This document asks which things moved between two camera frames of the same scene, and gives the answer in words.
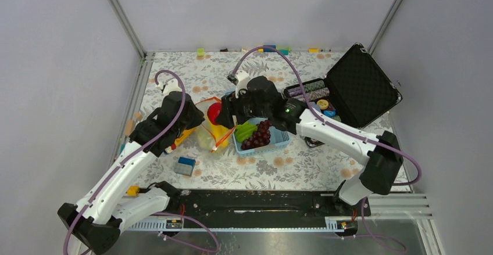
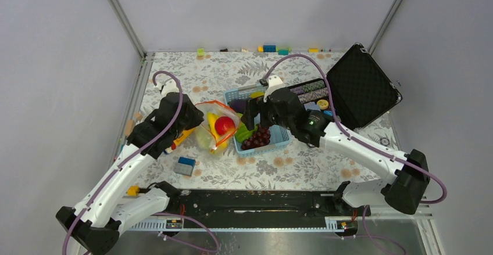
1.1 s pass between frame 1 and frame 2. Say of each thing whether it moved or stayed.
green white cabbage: stayed
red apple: moved
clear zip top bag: stayed
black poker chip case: stayed
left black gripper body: stayed
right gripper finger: moved
